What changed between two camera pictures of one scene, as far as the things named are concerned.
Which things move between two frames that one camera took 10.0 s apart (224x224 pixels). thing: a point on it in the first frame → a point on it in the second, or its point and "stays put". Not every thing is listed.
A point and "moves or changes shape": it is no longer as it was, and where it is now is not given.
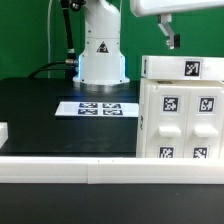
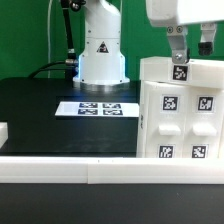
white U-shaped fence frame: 108,170 stays put
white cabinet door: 204,129 stays put
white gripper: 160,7 → 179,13
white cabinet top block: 183,67 moves or changes shape
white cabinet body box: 180,118 stays put
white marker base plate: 98,109 stays put
